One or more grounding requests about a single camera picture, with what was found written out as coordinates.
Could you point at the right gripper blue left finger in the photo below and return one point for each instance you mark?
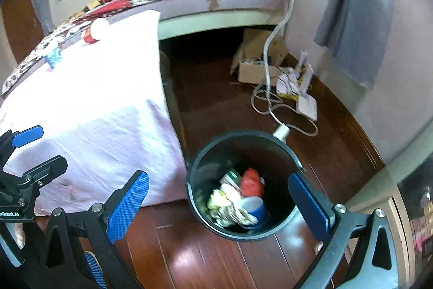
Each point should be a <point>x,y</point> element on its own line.
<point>122,206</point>

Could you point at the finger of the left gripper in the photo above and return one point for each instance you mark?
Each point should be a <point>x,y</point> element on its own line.
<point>45,173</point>
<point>22,138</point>

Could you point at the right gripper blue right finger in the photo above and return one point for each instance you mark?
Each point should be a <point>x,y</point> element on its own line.
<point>315,207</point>

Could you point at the blue round tub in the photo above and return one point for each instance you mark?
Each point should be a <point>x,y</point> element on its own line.
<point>256,208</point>

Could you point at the red plastic bag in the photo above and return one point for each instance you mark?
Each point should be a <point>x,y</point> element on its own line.
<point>251,184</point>

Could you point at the blue patterned paper cup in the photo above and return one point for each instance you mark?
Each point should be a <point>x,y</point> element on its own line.
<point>53,56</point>

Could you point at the green white milk carton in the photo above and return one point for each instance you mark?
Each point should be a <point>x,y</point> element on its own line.
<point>232,178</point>

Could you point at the red white paper cup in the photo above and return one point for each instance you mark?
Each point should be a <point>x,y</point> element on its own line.
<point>96,31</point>

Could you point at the black plastic trash bucket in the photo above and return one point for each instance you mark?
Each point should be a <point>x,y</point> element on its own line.
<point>266,153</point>

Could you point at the person's left hand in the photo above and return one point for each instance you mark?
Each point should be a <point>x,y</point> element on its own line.
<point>19,234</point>

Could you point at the pink covered low table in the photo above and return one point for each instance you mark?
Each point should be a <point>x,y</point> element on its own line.
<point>103,109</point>

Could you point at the white wifi router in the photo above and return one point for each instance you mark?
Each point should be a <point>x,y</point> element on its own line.
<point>294,83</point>

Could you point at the brown wooden door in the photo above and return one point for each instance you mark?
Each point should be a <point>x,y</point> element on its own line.
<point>23,30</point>

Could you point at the cardboard box under bed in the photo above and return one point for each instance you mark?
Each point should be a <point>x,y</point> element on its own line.
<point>248,60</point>

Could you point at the grey curtain right window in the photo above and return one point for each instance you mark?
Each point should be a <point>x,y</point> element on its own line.
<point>356,33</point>

